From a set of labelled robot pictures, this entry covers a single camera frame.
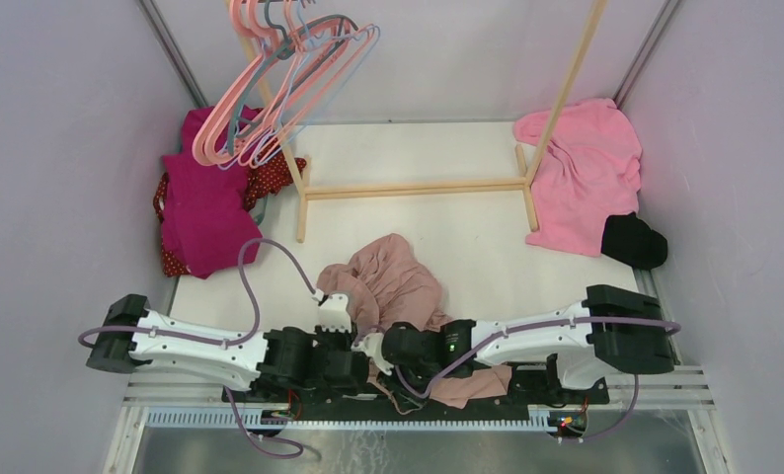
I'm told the pink plastic hanger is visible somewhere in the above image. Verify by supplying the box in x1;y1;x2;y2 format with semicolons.
192;1;326;169

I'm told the wooden clothes rack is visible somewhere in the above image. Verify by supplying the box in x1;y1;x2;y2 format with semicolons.
270;0;607;243

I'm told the light blue hanger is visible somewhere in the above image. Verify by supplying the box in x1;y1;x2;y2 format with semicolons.
242;14;381;168

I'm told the pink towel garment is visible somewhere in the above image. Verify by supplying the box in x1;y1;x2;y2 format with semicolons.
525;98;643;257

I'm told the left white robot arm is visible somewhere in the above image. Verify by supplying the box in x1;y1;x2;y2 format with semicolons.
79;290;370;402

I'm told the black cloth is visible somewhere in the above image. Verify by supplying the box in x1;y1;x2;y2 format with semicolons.
600;212;668;271

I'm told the grey teal hanger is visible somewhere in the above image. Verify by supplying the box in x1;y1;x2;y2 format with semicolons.
224;0;359;155

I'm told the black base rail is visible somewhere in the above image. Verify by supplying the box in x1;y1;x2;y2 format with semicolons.
221;363;610;422

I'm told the white slotted cable duct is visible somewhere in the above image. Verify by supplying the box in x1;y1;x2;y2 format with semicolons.
144;407;556;434

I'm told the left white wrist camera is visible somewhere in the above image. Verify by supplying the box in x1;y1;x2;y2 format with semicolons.
313;289;353;333

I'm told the magenta garment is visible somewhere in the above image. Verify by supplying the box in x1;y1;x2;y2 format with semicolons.
153;107;268;279

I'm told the red polka dot garment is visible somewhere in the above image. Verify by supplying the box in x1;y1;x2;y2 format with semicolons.
152;158;293;277

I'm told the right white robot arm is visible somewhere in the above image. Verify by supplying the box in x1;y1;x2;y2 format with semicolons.
373;284;681;415

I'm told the dusty pink skirt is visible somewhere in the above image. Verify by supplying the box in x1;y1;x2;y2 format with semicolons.
316;233;511;409

